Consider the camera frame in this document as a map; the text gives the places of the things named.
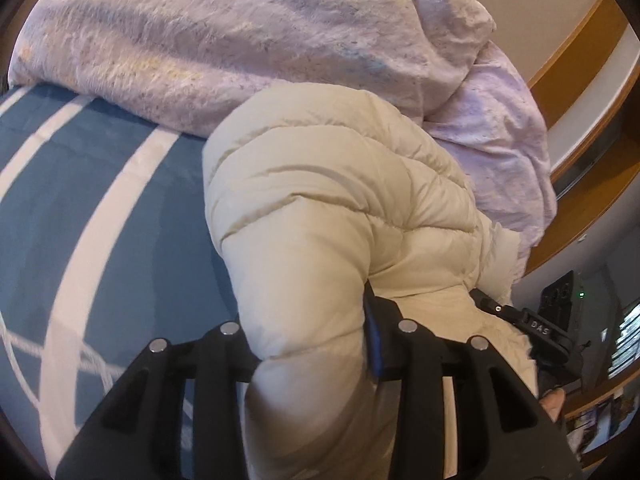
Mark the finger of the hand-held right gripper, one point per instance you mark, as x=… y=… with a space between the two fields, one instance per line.
x=492 y=305

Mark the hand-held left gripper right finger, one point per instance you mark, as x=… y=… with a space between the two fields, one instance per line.
x=376 y=347

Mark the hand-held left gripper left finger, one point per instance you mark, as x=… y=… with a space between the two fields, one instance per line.
x=232 y=355

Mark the cream puffer jacket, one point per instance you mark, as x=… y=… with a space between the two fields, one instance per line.
x=340 y=210

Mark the person's right hand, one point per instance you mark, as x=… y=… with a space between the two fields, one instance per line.
x=552 y=404

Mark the window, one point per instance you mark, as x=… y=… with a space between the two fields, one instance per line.
x=625 y=340

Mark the wooden shelf with books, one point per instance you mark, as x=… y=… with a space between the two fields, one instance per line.
x=600 y=425

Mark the blue white striped bed sheet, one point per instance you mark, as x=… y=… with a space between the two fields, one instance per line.
x=100 y=240

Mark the wooden headboard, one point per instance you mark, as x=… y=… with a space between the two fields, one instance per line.
x=580 y=50

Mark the lavender duvet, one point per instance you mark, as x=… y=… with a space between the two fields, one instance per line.
x=300 y=45

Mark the wooden bed frame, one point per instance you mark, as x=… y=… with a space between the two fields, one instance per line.
x=585 y=200

